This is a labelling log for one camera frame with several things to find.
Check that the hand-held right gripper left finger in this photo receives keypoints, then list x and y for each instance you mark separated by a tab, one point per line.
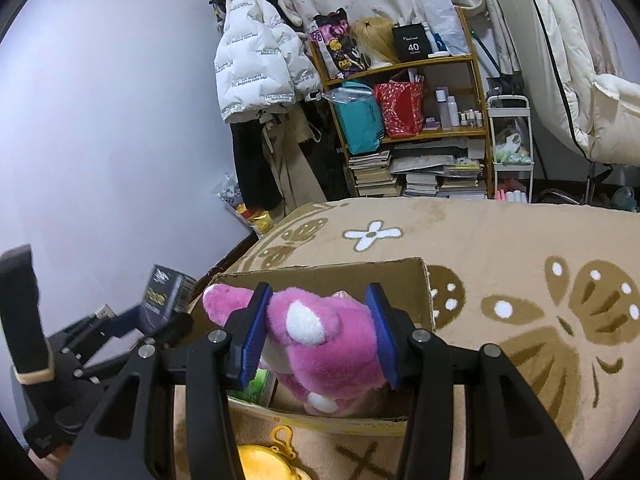
252	340

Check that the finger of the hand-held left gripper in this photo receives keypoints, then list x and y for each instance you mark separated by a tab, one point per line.
125	320

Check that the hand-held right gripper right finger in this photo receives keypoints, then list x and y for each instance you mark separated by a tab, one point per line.
382	340

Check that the dark tissue box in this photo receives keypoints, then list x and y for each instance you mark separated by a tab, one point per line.
165	300

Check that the green packet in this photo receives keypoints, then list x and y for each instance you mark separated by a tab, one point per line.
260	385

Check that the pink plush bear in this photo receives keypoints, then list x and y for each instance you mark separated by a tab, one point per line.
340	360

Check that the plastic bags of snacks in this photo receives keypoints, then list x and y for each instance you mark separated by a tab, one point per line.
245	205

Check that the printed beige blanket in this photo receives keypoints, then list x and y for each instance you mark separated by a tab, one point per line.
500	240

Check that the small stack of books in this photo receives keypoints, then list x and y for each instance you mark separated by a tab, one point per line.
372	175

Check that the large pile of books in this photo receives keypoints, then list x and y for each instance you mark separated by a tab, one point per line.
445	175

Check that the black hanging clothes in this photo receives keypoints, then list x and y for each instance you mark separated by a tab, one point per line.
252	160

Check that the teal shopping bag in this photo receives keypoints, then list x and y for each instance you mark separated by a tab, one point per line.
357	120

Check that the red patterned bag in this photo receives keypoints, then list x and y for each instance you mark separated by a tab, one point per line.
400	110

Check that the tall white bottle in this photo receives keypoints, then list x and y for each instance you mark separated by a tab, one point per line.
442	110

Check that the short white bottle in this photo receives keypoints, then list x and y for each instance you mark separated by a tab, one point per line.
453	112

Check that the wooden shelf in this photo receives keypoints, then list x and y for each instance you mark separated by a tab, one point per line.
480	110

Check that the white trolley cart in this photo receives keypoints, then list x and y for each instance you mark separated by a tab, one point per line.
510	105

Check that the white puffer jacket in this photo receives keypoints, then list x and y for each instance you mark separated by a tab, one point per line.
255	60

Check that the black printed gift bag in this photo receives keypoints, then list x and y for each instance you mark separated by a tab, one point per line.
335	45

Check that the black cardboard box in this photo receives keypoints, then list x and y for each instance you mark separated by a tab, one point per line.
411	42

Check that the blonde wig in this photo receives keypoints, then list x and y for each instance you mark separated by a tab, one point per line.
375	40

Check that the white plastic bag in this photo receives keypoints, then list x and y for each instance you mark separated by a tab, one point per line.
442	20

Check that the cream padded chair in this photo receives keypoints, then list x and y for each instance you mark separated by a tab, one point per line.
570	60

